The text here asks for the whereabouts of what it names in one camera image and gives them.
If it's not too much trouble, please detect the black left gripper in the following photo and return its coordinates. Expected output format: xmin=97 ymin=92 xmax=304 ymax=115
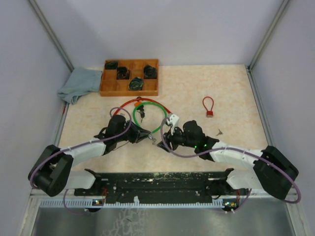
xmin=116 ymin=119 xmax=151 ymax=144

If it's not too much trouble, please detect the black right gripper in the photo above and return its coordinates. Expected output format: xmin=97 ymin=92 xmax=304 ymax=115
xmin=157 ymin=124 xmax=197 ymax=152

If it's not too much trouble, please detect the green cable lock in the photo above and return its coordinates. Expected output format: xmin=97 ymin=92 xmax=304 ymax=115
xmin=132 ymin=102 xmax=168 ymax=141

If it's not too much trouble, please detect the orange black padlock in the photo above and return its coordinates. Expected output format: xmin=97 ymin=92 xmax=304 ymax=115
xmin=135 ymin=103 xmax=144 ymax=110

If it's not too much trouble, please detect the red cable lock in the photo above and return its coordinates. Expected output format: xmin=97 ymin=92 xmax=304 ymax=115
xmin=120 ymin=97 xmax=171 ymax=114

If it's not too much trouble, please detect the red cable padlock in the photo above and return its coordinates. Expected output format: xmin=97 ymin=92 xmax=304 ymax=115
xmin=202 ymin=96 xmax=214 ymax=118

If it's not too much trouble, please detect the silver key bunch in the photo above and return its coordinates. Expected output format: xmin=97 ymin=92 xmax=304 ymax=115
xmin=151 ymin=138 xmax=157 ymax=145

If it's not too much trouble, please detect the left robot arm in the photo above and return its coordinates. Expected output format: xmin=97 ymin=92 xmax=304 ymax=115
xmin=28 ymin=115 xmax=151 ymax=197

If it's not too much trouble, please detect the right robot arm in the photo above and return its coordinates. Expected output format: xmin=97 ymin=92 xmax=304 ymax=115
xmin=160 ymin=118 xmax=301 ymax=203

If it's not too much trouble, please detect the black yellow rolled item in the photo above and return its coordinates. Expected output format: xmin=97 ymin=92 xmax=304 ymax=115
xmin=128 ymin=77 xmax=144 ymax=91

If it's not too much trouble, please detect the wooden compartment tray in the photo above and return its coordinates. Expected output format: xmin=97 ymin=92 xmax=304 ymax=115
xmin=99 ymin=59 xmax=159 ymax=97

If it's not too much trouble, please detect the black rolled item right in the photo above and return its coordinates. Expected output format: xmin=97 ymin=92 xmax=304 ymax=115
xmin=143 ymin=65 xmax=158 ymax=79

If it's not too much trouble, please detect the black rolled item far left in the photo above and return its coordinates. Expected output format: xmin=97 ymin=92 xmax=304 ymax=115
xmin=104 ymin=60 xmax=119 ymax=70

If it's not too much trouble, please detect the grey blue cloth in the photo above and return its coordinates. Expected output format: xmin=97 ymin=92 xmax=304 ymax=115
xmin=57 ymin=67 xmax=102 ymax=105

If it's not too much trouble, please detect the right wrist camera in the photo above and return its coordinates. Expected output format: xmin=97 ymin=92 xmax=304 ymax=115
xmin=166 ymin=114 xmax=179 ymax=135

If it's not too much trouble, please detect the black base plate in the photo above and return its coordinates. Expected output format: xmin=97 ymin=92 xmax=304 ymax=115
xmin=74 ymin=170 xmax=249 ymax=204

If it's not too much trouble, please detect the grey slotted cable duct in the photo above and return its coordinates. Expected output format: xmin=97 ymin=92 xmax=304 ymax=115
xmin=39 ymin=196 xmax=249 ymax=209

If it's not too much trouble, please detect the aluminium frame post right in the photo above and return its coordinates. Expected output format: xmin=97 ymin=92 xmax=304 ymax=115
xmin=247 ymin=0 xmax=291 ymax=72

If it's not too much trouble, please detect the aluminium frame post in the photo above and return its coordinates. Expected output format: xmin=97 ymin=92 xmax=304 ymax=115
xmin=247 ymin=0 xmax=291 ymax=72
xmin=27 ymin=0 xmax=74 ymax=72

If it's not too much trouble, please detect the aluminium frame post left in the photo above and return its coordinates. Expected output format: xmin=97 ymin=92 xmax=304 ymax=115
xmin=27 ymin=0 xmax=74 ymax=72

